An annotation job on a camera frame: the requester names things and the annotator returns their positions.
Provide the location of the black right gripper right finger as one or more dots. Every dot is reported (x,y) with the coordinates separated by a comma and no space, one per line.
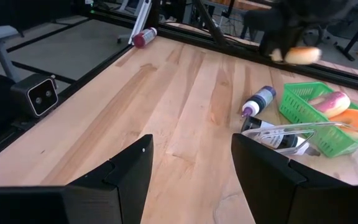
(278,193)

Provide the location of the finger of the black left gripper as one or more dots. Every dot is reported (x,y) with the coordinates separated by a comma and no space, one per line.
(297,37)
(273,42)

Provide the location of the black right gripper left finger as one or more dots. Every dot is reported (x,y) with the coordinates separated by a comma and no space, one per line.
(113,193)

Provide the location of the tan bread roll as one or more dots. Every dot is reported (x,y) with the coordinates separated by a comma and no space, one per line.
(303,56)

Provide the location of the black food colouring bottle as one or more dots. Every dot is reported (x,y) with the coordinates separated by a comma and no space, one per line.
(278,140)

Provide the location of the purple food colouring bottle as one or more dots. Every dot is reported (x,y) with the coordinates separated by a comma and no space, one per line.
(261,99)

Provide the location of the pink glazed toy donut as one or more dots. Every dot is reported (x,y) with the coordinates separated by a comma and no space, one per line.
(331,104)

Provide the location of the orange glazed toy donut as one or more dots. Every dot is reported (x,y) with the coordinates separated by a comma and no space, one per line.
(356,121)

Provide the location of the dark red food colouring bottle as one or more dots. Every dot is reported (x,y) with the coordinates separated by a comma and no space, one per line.
(145,37)

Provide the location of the green plastic basket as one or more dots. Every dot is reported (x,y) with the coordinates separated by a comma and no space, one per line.
(294,102)

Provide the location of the clear plastic bin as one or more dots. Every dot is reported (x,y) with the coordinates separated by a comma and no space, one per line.
(259,130)

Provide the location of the white aluminium bar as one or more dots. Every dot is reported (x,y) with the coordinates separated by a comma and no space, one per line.
(141,18)

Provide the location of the black table-level camera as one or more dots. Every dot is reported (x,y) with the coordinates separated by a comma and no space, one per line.
(39,98)

